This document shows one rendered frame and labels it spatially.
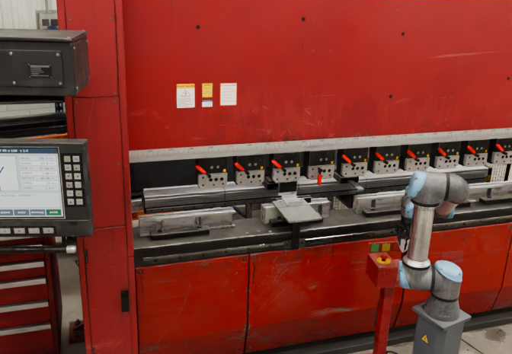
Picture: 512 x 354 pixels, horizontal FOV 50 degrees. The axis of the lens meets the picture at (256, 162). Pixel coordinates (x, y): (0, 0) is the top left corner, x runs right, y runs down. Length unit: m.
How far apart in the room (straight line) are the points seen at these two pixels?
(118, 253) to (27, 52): 1.09
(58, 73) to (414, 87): 1.91
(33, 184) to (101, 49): 0.65
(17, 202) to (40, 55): 0.53
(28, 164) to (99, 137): 0.49
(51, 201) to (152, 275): 0.94
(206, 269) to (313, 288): 0.65
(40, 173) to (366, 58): 1.71
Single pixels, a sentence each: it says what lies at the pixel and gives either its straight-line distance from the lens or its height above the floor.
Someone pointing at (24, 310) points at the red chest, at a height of 0.44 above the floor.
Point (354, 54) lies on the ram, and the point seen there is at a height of 1.79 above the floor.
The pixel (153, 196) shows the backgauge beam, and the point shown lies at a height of 0.98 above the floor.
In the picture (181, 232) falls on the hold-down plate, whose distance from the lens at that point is 2.83.
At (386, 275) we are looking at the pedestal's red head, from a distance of 2.91.
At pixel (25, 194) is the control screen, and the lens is 2.08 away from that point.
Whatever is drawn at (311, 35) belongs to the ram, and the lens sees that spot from 2.78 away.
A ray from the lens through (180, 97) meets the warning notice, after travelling 2.64.
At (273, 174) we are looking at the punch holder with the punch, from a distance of 2.88.
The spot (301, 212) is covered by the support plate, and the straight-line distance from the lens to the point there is 2.86.
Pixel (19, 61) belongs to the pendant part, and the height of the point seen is 1.87.
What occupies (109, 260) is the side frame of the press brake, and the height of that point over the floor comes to 0.88.
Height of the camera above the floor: 2.16
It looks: 19 degrees down
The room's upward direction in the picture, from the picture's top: 2 degrees clockwise
